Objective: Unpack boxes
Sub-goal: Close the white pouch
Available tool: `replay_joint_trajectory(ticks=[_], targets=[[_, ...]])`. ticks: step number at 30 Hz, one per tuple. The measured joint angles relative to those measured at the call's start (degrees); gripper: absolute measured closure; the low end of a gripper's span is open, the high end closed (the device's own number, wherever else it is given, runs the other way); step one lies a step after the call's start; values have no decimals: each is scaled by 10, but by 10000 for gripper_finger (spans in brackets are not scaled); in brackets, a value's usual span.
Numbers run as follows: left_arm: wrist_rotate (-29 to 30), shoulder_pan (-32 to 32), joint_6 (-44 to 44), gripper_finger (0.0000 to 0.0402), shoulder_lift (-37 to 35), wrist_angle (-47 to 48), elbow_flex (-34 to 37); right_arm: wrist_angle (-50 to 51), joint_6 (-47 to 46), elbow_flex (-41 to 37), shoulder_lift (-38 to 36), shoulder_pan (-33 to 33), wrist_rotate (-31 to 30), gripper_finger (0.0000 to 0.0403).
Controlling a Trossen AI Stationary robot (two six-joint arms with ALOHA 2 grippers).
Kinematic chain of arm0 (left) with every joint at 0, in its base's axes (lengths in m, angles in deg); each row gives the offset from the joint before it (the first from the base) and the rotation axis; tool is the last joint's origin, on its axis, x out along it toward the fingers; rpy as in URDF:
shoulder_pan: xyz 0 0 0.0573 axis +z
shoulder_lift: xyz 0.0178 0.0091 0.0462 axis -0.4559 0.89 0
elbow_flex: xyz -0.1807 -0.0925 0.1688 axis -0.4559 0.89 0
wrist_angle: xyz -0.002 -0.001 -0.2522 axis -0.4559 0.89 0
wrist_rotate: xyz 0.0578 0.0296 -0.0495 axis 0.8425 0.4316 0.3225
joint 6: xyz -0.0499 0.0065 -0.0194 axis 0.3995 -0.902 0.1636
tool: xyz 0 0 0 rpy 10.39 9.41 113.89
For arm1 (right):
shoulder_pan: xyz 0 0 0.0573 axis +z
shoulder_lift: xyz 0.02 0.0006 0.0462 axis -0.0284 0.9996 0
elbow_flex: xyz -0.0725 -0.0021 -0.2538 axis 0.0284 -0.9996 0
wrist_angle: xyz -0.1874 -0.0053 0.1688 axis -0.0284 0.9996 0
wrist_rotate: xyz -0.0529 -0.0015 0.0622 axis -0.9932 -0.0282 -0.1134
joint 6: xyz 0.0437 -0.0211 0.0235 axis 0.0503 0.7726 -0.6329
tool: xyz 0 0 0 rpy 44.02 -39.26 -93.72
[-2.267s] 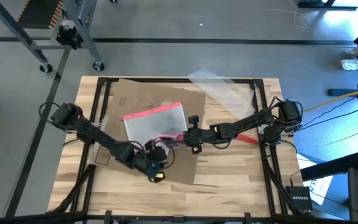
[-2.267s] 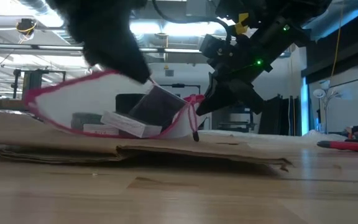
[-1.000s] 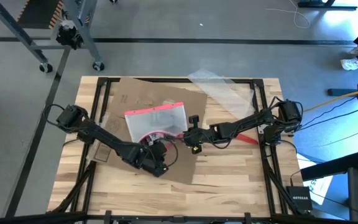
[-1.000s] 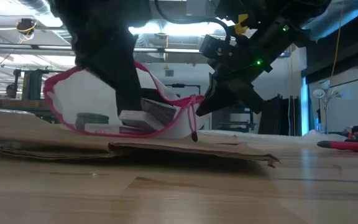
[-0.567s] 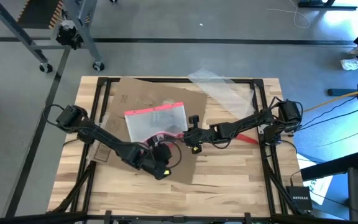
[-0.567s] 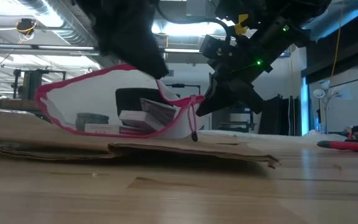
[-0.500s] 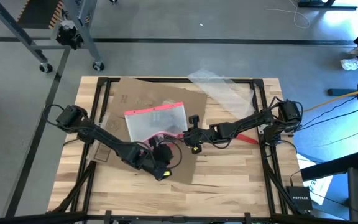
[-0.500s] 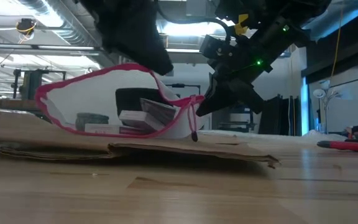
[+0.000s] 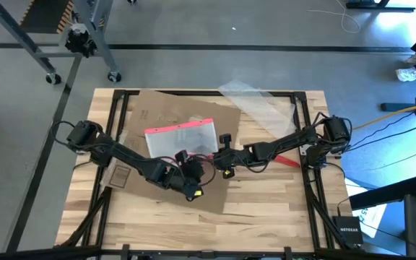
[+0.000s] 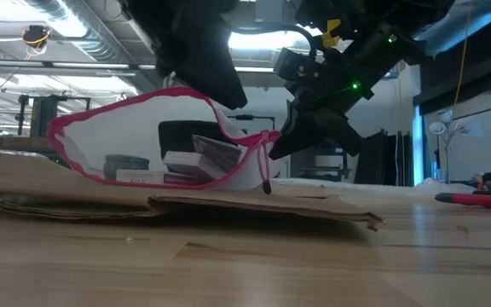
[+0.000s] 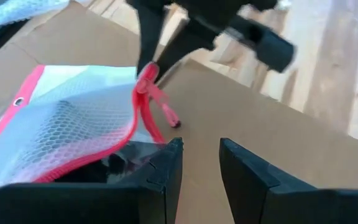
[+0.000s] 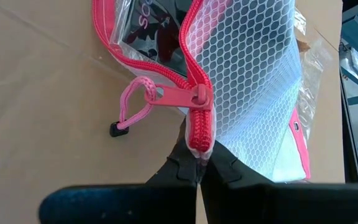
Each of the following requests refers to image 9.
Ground pink-edged mesh zip pouch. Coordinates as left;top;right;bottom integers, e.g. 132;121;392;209
144;118;219;160

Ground brown cardboard box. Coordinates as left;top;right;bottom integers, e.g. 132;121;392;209
99;89;242;215

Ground red box cutter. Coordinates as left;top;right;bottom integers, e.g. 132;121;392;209
274;155;301;169

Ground white bubble wrap sheet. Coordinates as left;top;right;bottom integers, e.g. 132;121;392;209
217;79;298;140

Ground white paper sheet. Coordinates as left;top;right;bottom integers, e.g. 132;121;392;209
344;178;388;239

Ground black desk leg bar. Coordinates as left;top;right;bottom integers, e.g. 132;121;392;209
348;175;416;211

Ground black tangled bundle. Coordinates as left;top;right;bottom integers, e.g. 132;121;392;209
64;22;97;59

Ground grey metal wheeled cart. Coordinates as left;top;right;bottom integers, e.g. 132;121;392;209
0;0;122;85

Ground grey floor bar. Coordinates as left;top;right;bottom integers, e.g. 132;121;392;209
380;103;416;112

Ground black ribbed foam block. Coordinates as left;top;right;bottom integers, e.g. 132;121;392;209
19;0;75;35

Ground black stand base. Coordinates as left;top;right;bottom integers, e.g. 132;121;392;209
345;0;416;13

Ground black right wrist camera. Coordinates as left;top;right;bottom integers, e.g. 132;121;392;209
218;133;233;151

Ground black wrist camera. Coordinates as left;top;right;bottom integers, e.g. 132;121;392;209
174;149;189;165
218;133;233;151

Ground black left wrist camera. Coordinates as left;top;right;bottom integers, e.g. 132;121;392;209
174;149;189;165

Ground black aluminium table frame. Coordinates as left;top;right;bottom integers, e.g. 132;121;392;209
52;89;360;260

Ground black network switch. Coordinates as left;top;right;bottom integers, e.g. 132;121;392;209
332;215;363;246

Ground yellow cable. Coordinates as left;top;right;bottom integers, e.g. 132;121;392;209
352;102;416;131

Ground white floor cable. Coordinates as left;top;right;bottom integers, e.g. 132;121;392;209
307;0;361;35

